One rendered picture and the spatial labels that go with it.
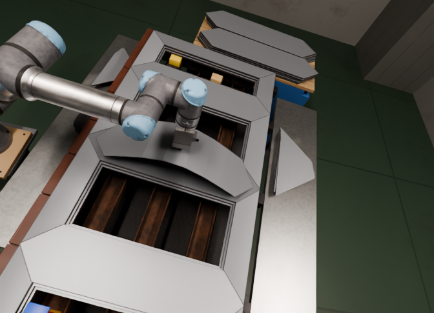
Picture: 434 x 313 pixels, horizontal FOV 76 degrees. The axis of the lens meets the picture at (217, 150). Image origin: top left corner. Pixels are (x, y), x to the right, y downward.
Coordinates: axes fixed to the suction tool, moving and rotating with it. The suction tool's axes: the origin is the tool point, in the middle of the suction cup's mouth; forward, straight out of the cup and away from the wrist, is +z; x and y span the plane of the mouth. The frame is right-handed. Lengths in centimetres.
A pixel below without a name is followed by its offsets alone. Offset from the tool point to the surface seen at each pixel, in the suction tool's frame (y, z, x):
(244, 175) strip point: -1.3, 10.0, -28.9
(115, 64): 61, 26, 42
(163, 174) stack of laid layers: -6.4, 13.0, 4.2
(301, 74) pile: 77, 12, -64
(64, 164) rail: -8.7, 15.4, 41.0
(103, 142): 1.3, 10.8, 29.5
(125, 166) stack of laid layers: -6.0, 13.1, 19.0
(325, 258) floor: -6, 97, -120
